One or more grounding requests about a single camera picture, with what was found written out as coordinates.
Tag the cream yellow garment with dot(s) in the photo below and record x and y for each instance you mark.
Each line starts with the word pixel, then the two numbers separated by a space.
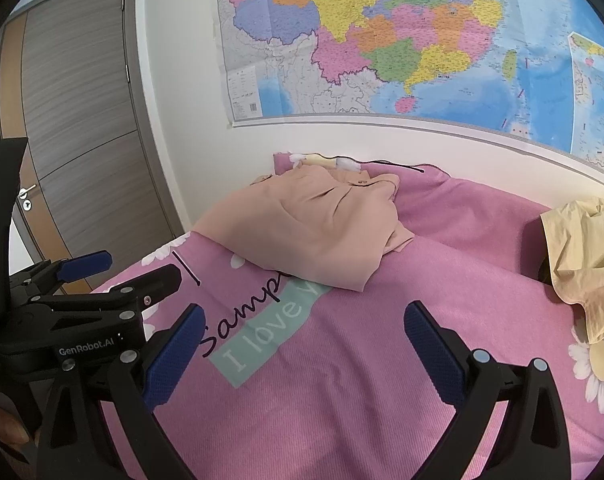
pixel 574 235

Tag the dusty pink jacket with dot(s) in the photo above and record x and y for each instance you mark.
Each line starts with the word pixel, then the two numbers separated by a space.
pixel 331 226

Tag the colourful wall map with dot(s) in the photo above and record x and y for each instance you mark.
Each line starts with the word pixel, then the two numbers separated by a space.
pixel 528 68

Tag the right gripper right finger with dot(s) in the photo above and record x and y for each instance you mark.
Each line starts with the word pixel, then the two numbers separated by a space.
pixel 533 440

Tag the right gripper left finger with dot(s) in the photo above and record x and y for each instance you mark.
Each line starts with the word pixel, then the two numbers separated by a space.
pixel 75 442

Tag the grey wooden door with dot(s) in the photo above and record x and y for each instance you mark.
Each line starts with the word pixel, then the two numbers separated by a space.
pixel 71 85

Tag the silver door handle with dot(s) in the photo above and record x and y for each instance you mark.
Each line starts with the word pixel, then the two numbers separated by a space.
pixel 23 197

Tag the left hand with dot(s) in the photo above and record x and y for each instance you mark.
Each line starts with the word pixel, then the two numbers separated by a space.
pixel 12 432

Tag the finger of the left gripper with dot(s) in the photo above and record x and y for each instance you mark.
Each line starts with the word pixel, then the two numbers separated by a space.
pixel 131 298
pixel 80 268

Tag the pink daisy bed sheet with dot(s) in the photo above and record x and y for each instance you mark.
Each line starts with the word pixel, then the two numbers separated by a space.
pixel 296 381

